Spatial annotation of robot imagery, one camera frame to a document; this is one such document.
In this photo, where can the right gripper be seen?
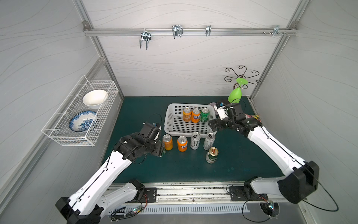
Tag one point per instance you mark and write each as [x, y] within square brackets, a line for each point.
[214, 124]

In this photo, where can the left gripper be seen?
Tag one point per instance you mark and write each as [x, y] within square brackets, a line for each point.
[158, 148]

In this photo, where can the orange soda can yellow band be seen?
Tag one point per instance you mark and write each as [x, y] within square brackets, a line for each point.
[167, 139]

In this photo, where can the orange Fanta can front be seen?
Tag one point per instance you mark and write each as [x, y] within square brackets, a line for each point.
[182, 143]

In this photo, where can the orange fanta can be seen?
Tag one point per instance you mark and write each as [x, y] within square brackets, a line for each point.
[195, 115]
[182, 143]

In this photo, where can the white perforated plastic basket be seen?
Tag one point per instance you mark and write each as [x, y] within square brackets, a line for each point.
[176, 126]

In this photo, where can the white Monster can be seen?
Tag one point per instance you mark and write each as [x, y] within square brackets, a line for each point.
[209, 141]
[195, 140]

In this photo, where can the green Sprite can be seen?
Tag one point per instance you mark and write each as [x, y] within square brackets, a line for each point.
[204, 115]
[162, 153]

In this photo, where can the green gold-top can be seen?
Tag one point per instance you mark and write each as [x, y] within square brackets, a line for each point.
[212, 155]

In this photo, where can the orange soda can back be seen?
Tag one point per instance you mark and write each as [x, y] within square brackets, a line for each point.
[187, 114]

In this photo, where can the orange Fanta can back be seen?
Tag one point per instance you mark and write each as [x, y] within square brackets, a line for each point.
[195, 115]

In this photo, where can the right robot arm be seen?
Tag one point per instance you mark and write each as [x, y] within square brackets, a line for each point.
[300, 178]

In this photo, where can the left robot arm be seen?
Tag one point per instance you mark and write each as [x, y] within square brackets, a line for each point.
[124, 153]

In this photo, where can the Fox's candy bag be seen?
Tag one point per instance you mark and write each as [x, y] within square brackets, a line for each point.
[253, 116]

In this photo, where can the green lamp with dark base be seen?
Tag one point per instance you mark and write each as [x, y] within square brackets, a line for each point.
[236, 93]

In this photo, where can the blue patterned plate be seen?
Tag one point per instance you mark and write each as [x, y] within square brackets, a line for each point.
[83, 121]

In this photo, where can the white bowl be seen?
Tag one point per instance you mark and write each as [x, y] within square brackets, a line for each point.
[94, 99]

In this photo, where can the metal hook right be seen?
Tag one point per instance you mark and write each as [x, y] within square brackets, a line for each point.
[276, 32]

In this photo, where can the small metal hook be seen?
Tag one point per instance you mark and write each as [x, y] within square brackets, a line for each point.
[208, 30]

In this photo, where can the double metal hook left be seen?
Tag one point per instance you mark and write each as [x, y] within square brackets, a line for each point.
[145, 38]

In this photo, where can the metal hook middle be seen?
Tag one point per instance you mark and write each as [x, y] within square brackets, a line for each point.
[177, 31]

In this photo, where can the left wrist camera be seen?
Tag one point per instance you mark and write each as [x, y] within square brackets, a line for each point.
[151, 130]

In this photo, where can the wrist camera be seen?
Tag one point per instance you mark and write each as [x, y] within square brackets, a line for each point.
[151, 130]
[229, 110]

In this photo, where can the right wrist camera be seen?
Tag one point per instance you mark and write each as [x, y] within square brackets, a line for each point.
[229, 110]

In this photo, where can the black scroll wall hook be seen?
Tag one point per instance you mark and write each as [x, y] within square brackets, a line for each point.
[253, 77]

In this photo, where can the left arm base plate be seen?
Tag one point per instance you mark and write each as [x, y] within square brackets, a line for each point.
[147, 195]

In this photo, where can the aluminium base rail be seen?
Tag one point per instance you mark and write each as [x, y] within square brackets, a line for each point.
[168, 193]

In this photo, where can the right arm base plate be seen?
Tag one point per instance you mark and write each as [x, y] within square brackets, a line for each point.
[240, 193]

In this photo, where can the white wire wall basket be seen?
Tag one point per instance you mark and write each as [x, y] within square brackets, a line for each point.
[57, 128]

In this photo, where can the metal rail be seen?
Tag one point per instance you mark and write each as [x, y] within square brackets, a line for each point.
[187, 32]

